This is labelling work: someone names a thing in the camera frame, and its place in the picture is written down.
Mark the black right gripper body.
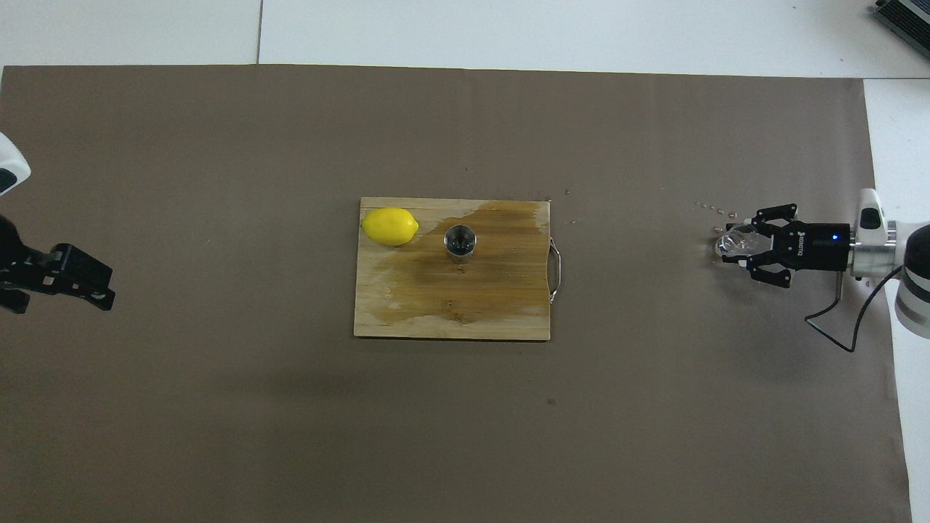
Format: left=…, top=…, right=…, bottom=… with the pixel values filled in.
left=776, top=222, right=852, bottom=273

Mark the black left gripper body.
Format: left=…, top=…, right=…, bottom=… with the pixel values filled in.
left=0, top=214, right=44, bottom=291

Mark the small clear glass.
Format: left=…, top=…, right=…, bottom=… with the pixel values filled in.
left=714, top=224, right=764, bottom=262

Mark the steel double jigger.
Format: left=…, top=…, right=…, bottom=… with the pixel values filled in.
left=443, top=224, right=478, bottom=259

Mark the brown paper table mat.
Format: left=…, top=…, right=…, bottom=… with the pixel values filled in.
left=0, top=64, right=915, bottom=523

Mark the grey ribbed device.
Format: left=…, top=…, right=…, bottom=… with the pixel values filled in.
left=872, top=0, right=930, bottom=62

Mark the wooden cutting board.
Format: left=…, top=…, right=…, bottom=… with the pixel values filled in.
left=353, top=196, right=564, bottom=342

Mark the yellow lemon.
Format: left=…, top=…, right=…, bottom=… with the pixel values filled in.
left=361, top=207, right=420, bottom=246

